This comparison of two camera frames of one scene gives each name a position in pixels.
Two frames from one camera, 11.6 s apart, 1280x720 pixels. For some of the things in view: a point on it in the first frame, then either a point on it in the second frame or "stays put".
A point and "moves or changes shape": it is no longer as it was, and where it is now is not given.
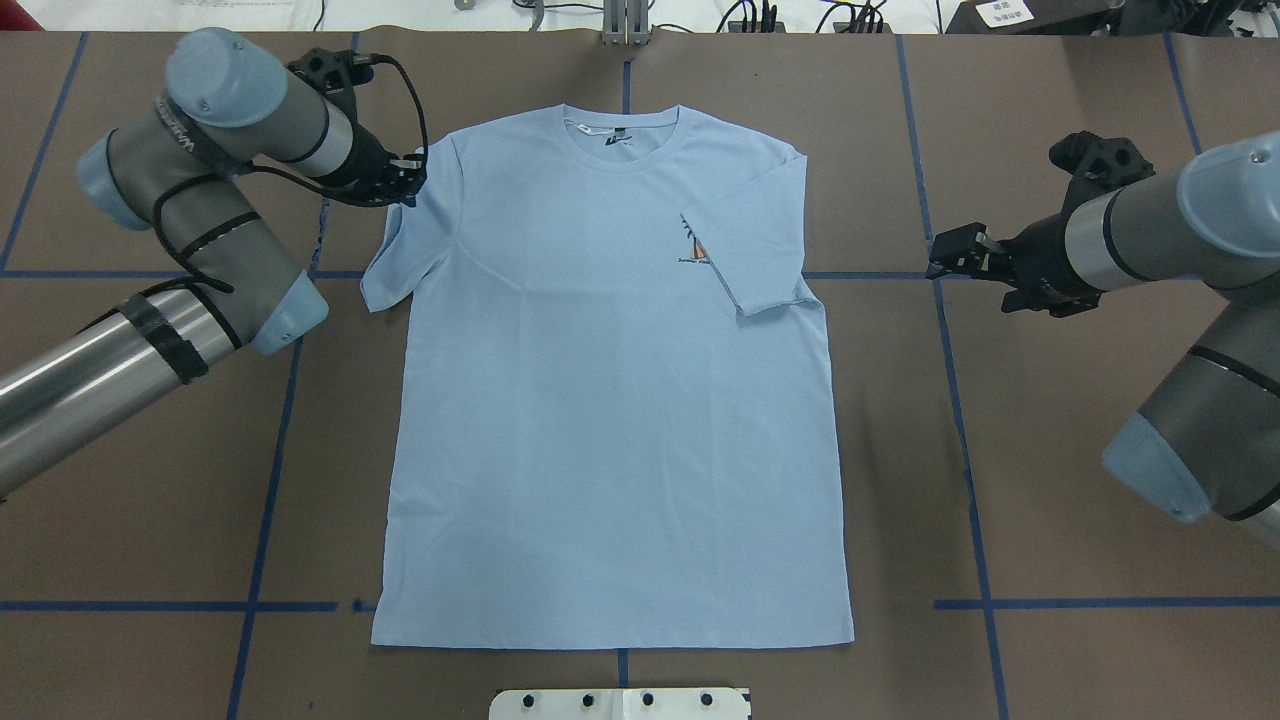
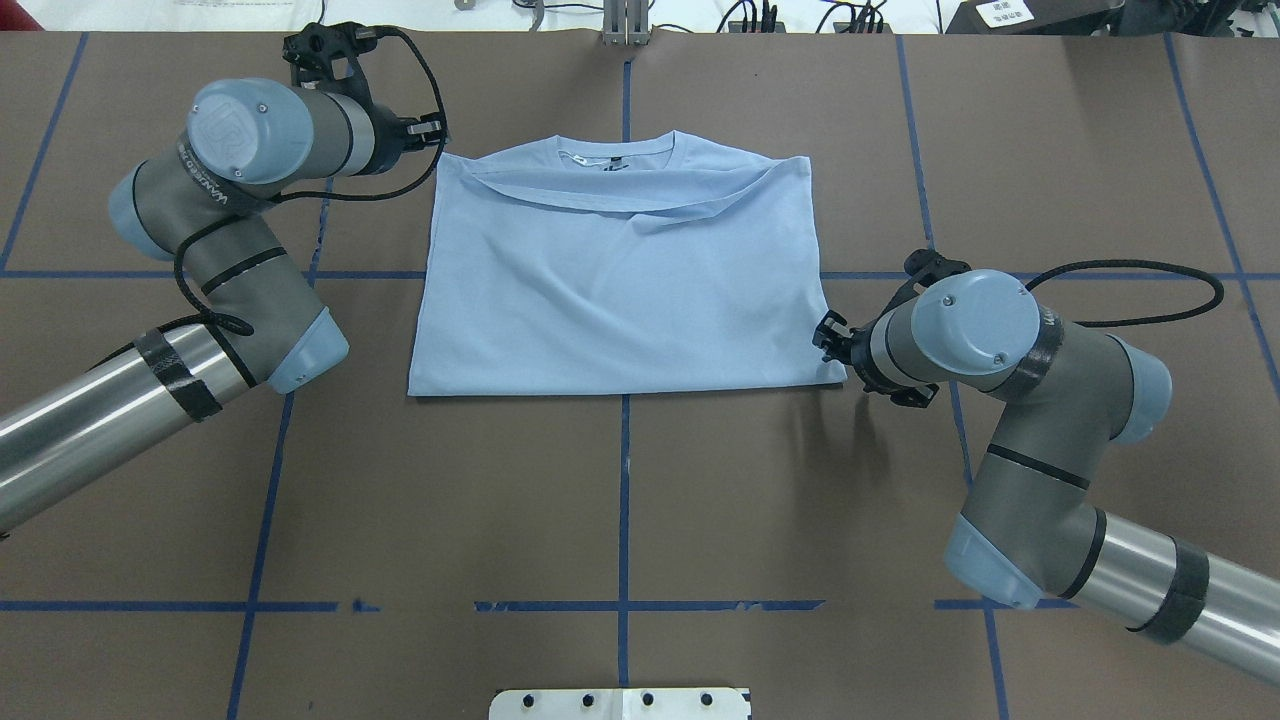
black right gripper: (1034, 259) to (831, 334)
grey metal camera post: (625, 23) stays put
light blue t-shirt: (614, 420) moves or changes shape
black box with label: (1033, 17) stays put
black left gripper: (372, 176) to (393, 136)
